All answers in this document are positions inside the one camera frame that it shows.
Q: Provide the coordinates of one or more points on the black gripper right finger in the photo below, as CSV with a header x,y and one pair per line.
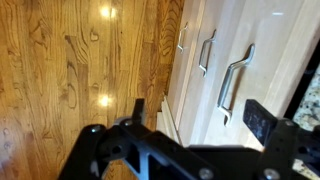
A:
x,y
280,150

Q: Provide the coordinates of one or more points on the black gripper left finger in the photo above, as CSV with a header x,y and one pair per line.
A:
x,y
90,148

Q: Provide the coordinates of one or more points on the medium light wood drawer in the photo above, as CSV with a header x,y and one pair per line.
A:
x,y
220,23

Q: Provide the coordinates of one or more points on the narrow light wood drawer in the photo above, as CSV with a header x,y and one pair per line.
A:
x,y
190,16

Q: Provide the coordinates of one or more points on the light wood cabinet body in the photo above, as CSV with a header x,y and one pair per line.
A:
x,y
296,56

